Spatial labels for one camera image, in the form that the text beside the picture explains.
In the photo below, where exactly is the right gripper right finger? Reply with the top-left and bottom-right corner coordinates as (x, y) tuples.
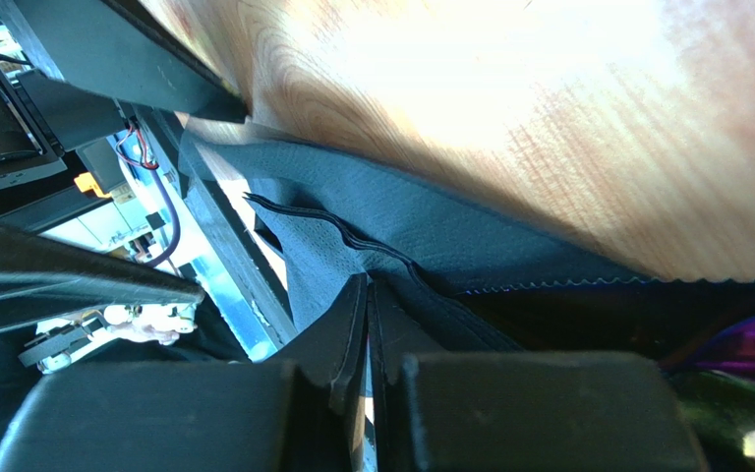
(368, 282), (708, 471)

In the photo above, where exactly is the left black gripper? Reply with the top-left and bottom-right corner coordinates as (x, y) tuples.
(0, 0), (249, 333)

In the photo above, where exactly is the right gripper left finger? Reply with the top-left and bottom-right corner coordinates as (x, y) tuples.
(0, 274), (369, 471)

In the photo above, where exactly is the black paper napkin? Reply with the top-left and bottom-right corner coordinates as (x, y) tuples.
(181, 134), (643, 351)

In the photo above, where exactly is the iridescent spoon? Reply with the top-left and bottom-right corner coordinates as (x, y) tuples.
(661, 316), (755, 471)

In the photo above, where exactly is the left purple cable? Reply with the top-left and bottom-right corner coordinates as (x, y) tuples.
(142, 166), (183, 269)

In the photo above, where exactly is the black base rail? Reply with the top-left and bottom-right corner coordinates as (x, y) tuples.
(36, 107), (300, 365)

